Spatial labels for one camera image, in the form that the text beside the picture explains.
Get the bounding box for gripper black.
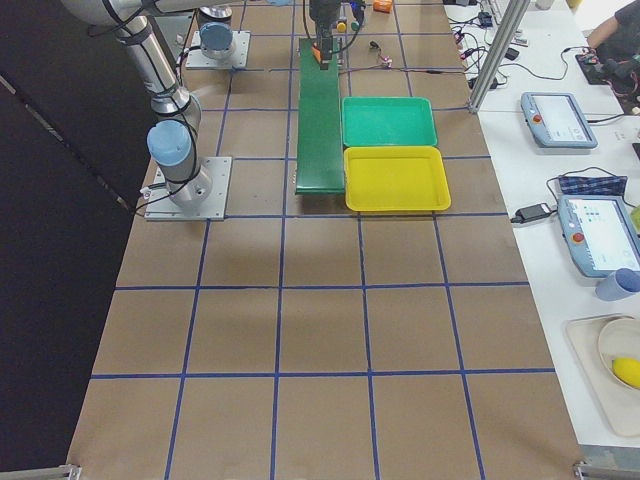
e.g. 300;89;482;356
309;0;341;70

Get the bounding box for plain orange cylinder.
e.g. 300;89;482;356
311;44;325;64

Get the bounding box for orange cylinder marked 4680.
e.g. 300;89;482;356
373;0;393;14

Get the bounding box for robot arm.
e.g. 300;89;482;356
198;1;341;70
63;0;212;215

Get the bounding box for motor controller board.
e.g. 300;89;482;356
379;55;392;68

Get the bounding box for green plastic tray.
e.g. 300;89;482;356
342;96;438;147

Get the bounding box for green conveyor belt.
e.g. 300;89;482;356
295;38;345;195

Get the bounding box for yellow plastic tray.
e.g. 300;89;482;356
344;146;451;212

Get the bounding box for teach pendant tablet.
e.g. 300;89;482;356
557;194;639;278
520;92;598;149

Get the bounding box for black power adapter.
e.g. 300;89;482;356
511;203;552;224

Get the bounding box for blue patterned cloth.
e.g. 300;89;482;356
557;175;628;196

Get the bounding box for blue plastic cup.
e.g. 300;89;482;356
595;268;639;301

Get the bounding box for beige bowl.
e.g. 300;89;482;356
597;317;639;390

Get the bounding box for yellow lemon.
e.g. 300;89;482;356
612;357;640;388

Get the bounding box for beige tray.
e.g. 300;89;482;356
565;314;639;438

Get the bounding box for red black wire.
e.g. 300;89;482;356
339;47;471;77

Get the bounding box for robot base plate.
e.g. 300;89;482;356
142;156;232;221
185;30;251;70

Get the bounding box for aluminium frame post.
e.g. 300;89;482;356
468;0;529;113

